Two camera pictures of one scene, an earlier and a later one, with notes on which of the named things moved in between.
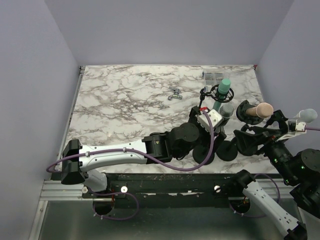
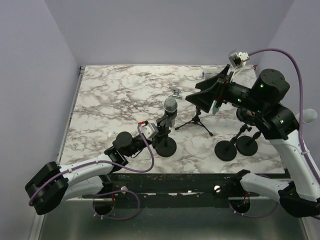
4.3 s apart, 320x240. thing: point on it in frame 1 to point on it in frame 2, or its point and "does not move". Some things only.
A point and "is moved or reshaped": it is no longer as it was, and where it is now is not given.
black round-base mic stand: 202,153 is moved or reshaped
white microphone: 306,115 does not move
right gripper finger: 247,143 to 205,99
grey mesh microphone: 226,111 to 170,106
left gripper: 193,119 to 162,131
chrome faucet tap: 176,95 does not move
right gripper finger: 279,117 to 211,80
